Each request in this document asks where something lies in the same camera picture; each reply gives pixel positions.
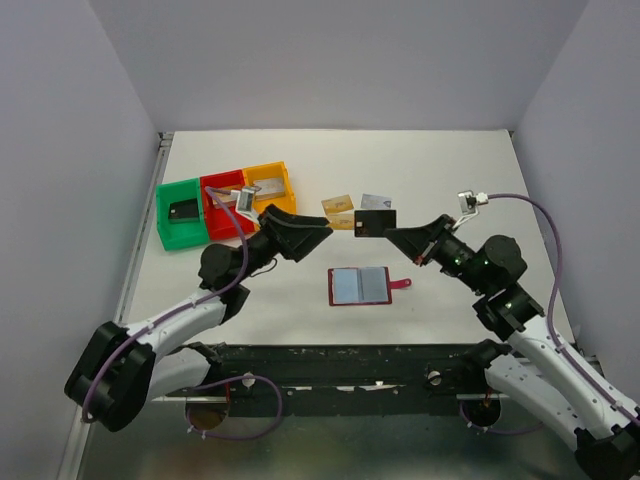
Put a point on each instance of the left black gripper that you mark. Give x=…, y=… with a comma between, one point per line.
x=294, y=242

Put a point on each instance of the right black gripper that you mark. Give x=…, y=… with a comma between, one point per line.
x=412, y=240

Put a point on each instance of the black VIP card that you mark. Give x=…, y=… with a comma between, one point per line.
x=374, y=223

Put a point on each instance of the gold VIP card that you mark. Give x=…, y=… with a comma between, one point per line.
x=338, y=204
x=342, y=221

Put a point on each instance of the white VIP card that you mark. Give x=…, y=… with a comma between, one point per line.
x=375, y=202

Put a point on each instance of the red leather card holder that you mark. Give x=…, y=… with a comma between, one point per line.
x=362, y=286

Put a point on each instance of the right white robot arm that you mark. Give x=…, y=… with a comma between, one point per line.
x=531, y=363

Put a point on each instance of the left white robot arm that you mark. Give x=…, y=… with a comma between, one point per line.
x=121, y=365

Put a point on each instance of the silver card stack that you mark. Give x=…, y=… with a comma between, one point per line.
x=269, y=188

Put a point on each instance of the gold card stack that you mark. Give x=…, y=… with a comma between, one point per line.
x=222, y=197

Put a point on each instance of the black card stack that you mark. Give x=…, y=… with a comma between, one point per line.
x=184, y=211

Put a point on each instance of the yellow plastic bin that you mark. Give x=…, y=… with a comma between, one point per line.
x=286, y=203

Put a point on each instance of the red plastic bin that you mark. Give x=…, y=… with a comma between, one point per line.
x=219, y=225

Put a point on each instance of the green plastic bin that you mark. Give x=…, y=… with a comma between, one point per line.
x=178, y=236

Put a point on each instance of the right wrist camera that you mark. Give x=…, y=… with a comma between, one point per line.
x=469, y=204

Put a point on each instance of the aluminium frame rail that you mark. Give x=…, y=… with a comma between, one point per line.
x=141, y=232

